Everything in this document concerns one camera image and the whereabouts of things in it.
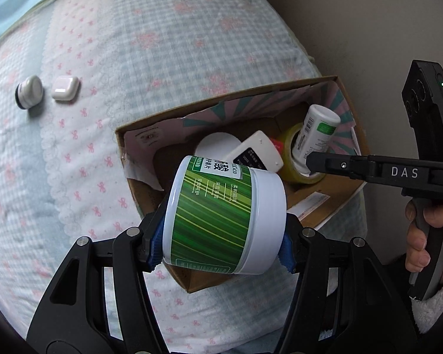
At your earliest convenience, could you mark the red carton box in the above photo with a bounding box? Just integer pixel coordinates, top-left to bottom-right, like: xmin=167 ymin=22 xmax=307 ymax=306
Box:
xmin=270 ymin=138 xmax=284 ymax=153

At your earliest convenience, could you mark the cardboard box pink lining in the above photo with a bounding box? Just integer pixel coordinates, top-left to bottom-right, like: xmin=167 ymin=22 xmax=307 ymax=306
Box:
xmin=115 ymin=75 xmax=372 ymax=294

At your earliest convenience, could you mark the white earbuds case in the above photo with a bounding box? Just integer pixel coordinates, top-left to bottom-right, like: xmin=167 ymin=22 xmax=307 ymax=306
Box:
xmin=51 ymin=75 xmax=80 ymax=101

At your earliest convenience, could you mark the light blue fuzzy towel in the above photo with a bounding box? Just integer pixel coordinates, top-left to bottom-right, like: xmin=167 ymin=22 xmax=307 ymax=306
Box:
xmin=411 ymin=287 xmax=443 ymax=333

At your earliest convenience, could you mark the white pill bottle green label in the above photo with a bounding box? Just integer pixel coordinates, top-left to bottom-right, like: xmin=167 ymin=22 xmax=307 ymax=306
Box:
xmin=298 ymin=104 xmax=341 ymax=158

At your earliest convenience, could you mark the yellow packing tape roll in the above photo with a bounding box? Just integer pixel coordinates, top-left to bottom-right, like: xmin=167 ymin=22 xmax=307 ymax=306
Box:
xmin=275 ymin=122 xmax=326 ymax=185

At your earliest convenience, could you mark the green jar white lid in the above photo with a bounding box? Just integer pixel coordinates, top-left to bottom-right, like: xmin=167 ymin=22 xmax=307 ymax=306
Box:
xmin=162 ymin=156 xmax=287 ymax=275

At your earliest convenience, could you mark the person's right hand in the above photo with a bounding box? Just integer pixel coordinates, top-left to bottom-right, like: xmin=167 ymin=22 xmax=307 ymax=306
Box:
xmin=404 ymin=200 xmax=443 ymax=274

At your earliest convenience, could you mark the checkered floral bed quilt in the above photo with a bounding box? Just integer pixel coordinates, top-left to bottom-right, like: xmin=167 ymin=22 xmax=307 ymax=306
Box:
xmin=0 ymin=0 xmax=319 ymax=337

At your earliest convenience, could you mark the white lidded round jar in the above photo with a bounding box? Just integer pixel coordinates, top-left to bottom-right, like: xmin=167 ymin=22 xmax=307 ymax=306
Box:
xmin=193 ymin=132 xmax=242 ymax=160

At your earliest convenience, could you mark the small black white jar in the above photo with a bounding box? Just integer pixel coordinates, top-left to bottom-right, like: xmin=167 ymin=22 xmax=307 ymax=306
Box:
xmin=15 ymin=75 xmax=44 ymax=110

